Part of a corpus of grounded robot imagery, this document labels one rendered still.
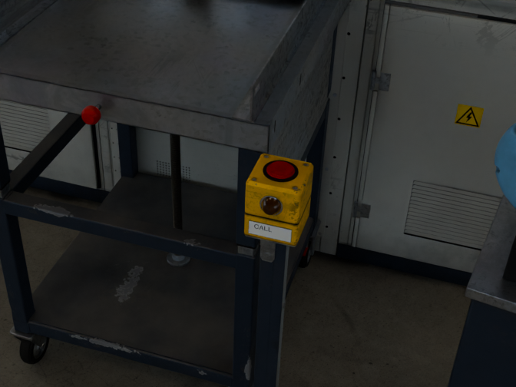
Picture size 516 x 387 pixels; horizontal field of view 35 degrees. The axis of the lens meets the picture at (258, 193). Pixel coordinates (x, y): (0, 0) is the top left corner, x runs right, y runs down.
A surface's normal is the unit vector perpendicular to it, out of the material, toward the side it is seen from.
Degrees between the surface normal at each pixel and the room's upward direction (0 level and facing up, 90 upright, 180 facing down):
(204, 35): 0
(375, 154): 90
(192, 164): 90
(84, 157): 90
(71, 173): 90
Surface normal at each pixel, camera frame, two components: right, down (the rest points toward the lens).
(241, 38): 0.04, -0.79
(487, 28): -0.29, 0.57
